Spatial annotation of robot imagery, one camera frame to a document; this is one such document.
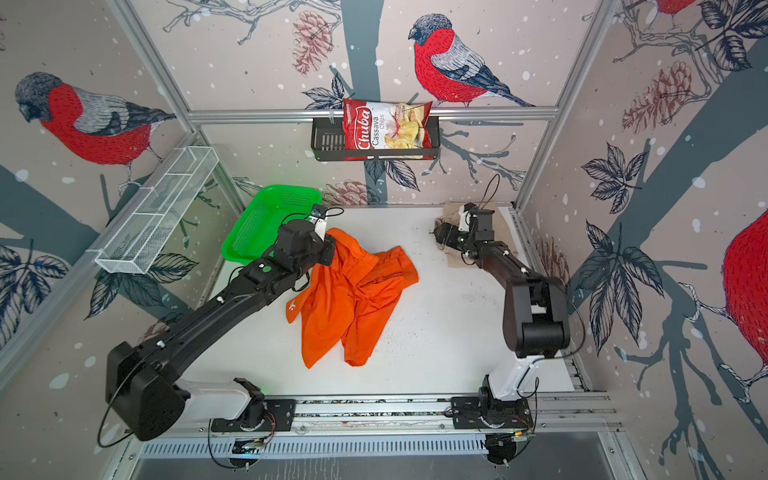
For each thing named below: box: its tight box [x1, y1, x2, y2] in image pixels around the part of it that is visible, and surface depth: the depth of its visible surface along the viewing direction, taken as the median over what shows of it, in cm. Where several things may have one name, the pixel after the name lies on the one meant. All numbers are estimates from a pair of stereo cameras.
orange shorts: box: [286, 228, 420, 369], surface depth 88 cm
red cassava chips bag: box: [343, 99, 434, 161], surface depth 90 cm
